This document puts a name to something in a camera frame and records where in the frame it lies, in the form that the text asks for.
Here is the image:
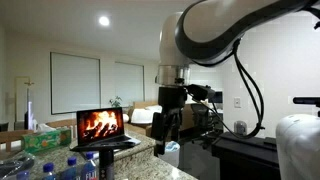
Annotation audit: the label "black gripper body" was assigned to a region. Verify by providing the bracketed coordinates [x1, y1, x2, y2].
[157, 86, 188, 114]

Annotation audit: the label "brown cardboard box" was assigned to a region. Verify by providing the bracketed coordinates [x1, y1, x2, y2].
[181, 103, 195, 132]

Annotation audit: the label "white lined trash bin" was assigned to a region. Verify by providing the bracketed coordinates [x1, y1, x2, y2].
[164, 140, 181, 168]

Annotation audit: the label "cardboard boxes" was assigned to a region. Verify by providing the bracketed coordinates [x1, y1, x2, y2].
[123, 100, 162, 136]

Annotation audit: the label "black office chair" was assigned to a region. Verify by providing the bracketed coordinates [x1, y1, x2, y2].
[190, 103, 215, 148]

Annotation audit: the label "green house plant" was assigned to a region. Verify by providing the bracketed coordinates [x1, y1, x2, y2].
[109, 95, 123, 108]

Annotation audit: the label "silver laptop showing fire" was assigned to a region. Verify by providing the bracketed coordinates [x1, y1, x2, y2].
[70, 107, 142, 149]

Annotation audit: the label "glass jar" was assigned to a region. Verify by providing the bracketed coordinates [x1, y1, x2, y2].
[233, 120, 248, 137]

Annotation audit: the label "black cabinet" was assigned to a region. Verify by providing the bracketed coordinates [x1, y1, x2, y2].
[211, 131, 282, 180]

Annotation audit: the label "blue cap water bottle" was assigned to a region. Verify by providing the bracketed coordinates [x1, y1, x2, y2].
[41, 162, 56, 180]
[80, 151, 100, 180]
[15, 170, 30, 180]
[63, 156, 80, 180]

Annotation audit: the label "wooden chair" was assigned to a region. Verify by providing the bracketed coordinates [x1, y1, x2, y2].
[0, 129, 35, 153]
[45, 118, 78, 139]

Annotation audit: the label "large white window blind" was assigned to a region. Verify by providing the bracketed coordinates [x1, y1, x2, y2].
[50, 51, 102, 116]

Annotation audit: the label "round ceiling light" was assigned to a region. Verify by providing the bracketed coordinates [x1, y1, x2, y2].
[98, 15, 111, 28]

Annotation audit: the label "green tissue box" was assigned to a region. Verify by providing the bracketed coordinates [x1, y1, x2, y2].
[21, 123, 73, 154]

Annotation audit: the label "white door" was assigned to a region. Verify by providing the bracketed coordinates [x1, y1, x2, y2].
[14, 76, 32, 131]

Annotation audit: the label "clear plastic bag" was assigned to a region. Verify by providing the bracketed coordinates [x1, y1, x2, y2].
[0, 151, 36, 179]

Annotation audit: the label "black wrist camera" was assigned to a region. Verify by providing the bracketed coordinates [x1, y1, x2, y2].
[184, 84, 216, 101]

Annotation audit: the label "white light switch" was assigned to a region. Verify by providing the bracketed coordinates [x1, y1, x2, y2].
[233, 96, 242, 109]

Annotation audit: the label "wall crucifix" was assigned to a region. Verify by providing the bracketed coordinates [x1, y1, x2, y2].
[23, 79, 36, 88]

